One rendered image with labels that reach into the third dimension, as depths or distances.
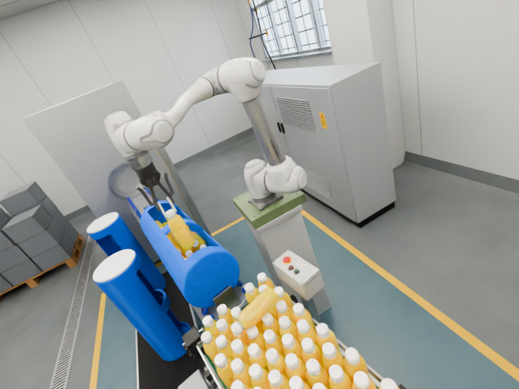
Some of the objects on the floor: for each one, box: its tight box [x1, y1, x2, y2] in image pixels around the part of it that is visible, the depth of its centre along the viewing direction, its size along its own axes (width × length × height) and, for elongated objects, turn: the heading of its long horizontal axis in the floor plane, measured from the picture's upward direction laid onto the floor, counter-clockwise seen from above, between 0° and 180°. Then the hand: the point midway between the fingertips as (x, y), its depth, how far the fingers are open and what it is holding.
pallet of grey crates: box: [0, 181, 84, 302], centre depth 411 cm, size 120×80×119 cm
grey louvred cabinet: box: [253, 62, 396, 228], centre depth 349 cm, size 54×215×145 cm, turn 53°
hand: (167, 207), depth 121 cm, fingers closed on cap, 4 cm apart
